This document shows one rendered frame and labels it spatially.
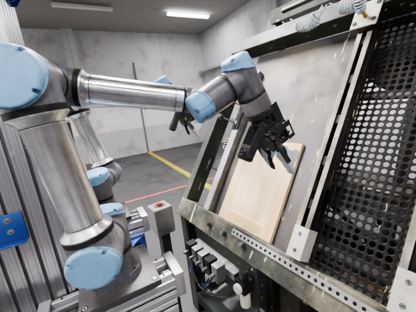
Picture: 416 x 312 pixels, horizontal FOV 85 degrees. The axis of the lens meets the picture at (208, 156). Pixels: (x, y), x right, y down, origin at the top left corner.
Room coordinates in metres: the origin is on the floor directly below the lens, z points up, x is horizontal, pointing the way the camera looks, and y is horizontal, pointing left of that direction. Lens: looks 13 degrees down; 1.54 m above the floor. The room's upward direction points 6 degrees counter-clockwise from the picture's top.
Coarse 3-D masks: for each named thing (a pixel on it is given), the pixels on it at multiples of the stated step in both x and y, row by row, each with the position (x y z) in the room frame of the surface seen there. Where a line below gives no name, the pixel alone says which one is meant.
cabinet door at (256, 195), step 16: (288, 144) 1.11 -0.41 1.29; (240, 160) 1.30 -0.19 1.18; (256, 160) 1.22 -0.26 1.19; (272, 160) 1.14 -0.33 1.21; (240, 176) 1.24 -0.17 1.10; (256, 176) 1.16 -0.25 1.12; (272, 176) 1.08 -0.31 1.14; (288, 176) 1.02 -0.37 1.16; (240, 192) 1.19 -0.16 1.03; (256, 192) 1.11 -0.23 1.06; (272, 192) 1.04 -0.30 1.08; (224, 208) 1.21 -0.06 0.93; (240, 208) 1.13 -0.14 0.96; (256, 208) 1.06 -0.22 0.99; (272, 208) 0.99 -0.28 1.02; (240, 224) 1.07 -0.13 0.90; (256, 224) 1.00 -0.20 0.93; (272, 224) 0.94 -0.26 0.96
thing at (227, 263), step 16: (192, 240) 1.18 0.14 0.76; (208, 240) 1.16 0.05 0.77; (192, 256) 1.09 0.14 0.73; (208, 256) 1.03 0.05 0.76; (224, 256) 1.04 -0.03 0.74; (192, 272) 1.12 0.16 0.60; (208, 272) 0.99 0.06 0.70; (224, 272) 0.96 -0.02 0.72; (240, 272) 0.86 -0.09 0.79; (256, 272) 0.86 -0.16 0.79; (240, 288) 0.83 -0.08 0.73; (256, 288) 0.86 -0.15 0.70; (256, 304) 0.86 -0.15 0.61
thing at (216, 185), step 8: (240, 128) 1.44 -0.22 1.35; (232, 136) 1.44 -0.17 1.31; (232, 144) 1.40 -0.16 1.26; (224, 152) 1.42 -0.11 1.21; (232, 152) 1.40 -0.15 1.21; (224, 160) 1.38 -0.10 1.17; (224, 168) 1.36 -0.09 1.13; (216, 176) 1.36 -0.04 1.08; (224, 176) 1.35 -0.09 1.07; (216, 184) 1.33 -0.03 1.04; (216, 192) 1.31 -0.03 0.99; (208, 200) 1.31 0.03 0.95; (216, 200) 1.31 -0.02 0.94; (208, 208) 1.27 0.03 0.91
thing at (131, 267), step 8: (128, 248) 0.62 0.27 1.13; (128, 256) 0.61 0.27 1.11; (136, 256) 0.64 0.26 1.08; (128, 264) 0.60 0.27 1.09; (136, 264) 0.63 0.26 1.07; (120, 272) 0.58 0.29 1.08; (128, 272) 0.59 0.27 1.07; (136, 272) 0.61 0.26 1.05; (120, 280) 0.57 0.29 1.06; (128, 280) 0.58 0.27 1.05; (104, 288) 0.56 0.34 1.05; (112, 288) 0.56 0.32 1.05
